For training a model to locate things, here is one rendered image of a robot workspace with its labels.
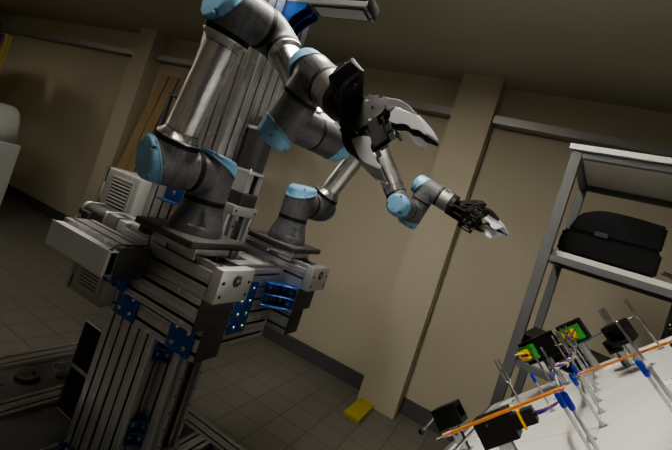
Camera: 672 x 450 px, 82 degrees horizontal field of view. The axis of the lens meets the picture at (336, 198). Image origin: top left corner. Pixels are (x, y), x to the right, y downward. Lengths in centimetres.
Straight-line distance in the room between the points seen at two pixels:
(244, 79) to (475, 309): 241
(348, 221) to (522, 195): 140
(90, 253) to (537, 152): 287
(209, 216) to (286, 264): 47
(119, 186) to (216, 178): 55
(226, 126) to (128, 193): 43
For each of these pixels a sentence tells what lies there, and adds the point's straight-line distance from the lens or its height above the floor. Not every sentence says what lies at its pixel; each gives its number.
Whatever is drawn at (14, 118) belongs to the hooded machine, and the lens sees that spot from 555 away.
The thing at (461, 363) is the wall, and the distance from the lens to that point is 326.
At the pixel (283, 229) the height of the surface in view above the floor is 121.
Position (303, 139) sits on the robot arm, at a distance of 78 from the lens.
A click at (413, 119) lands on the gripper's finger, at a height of 151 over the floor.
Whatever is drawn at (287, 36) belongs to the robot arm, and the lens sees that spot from 107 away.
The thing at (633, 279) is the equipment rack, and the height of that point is 144.
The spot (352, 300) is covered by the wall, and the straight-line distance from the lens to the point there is 341.
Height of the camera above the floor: 136
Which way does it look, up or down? 1 degrees up
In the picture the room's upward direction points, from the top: 18 degrees clockwise
